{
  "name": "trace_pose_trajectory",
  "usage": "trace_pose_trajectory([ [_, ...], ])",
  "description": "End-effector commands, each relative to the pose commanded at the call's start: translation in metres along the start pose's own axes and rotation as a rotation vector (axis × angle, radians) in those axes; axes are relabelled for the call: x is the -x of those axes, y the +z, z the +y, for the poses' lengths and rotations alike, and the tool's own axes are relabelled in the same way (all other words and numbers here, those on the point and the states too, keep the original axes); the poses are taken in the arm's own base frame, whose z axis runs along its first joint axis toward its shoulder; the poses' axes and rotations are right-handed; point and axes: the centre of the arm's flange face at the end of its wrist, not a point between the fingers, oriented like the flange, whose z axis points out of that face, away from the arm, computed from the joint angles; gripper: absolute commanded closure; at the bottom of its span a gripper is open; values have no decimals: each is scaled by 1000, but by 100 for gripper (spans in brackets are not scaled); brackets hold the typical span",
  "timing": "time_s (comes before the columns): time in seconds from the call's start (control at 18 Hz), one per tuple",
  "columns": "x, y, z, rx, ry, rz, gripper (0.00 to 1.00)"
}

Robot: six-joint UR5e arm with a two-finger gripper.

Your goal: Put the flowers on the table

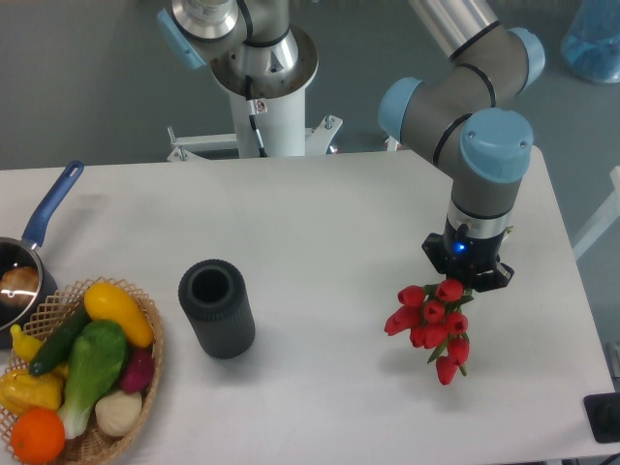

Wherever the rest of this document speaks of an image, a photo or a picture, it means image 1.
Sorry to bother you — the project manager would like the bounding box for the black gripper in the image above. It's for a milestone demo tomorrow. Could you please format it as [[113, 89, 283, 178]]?
[[422, 220, 514, 293]]

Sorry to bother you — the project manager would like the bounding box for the red tulip bouquet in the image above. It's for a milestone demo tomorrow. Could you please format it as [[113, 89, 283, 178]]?
[[384, 278, 473, 386]]

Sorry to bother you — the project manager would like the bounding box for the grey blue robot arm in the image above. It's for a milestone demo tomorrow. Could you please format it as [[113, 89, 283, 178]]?
[[157, 1, 545, 292]]

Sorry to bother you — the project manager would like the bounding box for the black device at edge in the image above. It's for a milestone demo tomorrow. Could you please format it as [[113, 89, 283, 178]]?
[[583, 392, 619, 444]]

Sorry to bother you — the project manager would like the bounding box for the blue plastic bag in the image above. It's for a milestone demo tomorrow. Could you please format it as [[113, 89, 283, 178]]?
[[561, 0, 619, 83]]

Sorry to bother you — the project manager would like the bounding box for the dark grey ribbed vase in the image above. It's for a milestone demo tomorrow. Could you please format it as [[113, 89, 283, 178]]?
[[177, 259, 256, 359]]

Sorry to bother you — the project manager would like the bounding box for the purple red onion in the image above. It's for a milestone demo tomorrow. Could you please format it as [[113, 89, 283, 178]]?
[[119, 348, 155, 393]]

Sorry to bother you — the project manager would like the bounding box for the yellow squash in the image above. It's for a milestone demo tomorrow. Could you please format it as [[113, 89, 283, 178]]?
[[83, 282, 154, 349]]

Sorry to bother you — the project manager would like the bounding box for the green bok choy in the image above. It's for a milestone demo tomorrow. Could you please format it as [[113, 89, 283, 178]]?
[[57, 320, 128, 440]]

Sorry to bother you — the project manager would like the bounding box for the white garlic bulb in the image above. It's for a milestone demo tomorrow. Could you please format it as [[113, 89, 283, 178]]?
[[95, 390, 142, 437]]

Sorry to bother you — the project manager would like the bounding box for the woven wicker basket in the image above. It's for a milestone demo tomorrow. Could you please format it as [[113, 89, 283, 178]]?
[[0, 276, 165, 465]]

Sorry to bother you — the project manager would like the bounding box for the green cucumber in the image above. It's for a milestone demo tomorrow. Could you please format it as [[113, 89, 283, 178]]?
[[28, 306, 91, 376]]

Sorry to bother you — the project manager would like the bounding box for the brown bread roll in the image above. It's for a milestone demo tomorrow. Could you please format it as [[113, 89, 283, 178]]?
[[1, 266, 39, 309]]

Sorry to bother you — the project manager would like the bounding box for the small yellow banana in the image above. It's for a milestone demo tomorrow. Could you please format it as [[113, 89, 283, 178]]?
[[10, 325, 44, 363]]

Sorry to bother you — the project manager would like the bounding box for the orange fruit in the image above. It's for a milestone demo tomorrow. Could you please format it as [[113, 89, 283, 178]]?
[[11, 408, 65, 464]]

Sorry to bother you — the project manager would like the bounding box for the yellow bell pepper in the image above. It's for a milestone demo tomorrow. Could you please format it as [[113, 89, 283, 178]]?
[[1, 369, 64, 417]]

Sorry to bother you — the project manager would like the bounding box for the white frame bar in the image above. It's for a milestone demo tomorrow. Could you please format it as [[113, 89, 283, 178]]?
[[573, 166, 619, 261]]

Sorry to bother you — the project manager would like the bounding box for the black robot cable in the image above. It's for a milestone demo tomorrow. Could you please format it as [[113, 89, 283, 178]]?
[[236, 0, 292, 159]]

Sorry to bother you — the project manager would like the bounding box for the blue handled saucepan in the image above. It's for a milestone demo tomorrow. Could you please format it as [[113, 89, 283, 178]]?
[[1, 161, 84, 350]]

